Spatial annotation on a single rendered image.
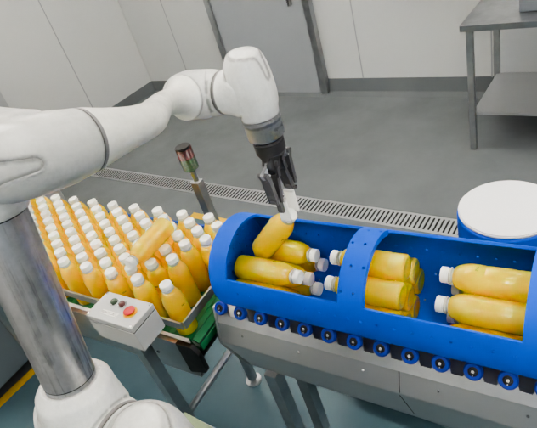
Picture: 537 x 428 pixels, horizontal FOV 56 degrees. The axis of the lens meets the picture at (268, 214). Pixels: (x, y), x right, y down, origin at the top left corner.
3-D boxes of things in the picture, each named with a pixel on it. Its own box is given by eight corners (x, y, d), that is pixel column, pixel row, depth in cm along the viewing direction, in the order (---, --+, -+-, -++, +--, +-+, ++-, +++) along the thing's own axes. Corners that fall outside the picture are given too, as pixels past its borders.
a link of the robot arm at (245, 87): (290, 103, 116) (243, 104, 123) (273, 37, 108) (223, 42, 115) (268, 126, 109) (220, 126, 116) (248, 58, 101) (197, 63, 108)
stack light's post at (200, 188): (270, 358, 259) (197, 183, 198) (263, 357, 262) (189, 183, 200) (274, 352, 262) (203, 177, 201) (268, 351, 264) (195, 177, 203)
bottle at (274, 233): (247, 240, 147) (272, 207, 133) (268, 236, 151) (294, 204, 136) (256, 261, 144) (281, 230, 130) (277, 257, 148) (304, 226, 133)
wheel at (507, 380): (519, 374, 112) (521, 371, 114) (498, 368, 115) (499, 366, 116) (517, 393, 112) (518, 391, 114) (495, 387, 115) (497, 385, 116)
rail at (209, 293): (187, 329, 157) (183, 323, 155) (184, 328, 157) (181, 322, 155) (251, 245, 182) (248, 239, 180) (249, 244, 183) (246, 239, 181)
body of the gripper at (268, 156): (272, 147, 114) (282, 180, 119) (289, 127, 120) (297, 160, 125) (245, 146, 118) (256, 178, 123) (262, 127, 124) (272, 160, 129)
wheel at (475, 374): (483, 365, 116) (485, 363, 118) (463, 360, 119) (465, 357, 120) (482, 384, 116) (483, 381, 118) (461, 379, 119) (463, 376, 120)
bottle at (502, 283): (534, 312, 108) (445, 295, 118) (539, 288, 113) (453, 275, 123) (535, 289, 104) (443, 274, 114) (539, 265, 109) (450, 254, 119)
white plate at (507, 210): (483, 247, 139) (483, 250, 139) (583, 219, 137) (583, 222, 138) (443, 194, 162) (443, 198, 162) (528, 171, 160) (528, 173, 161)
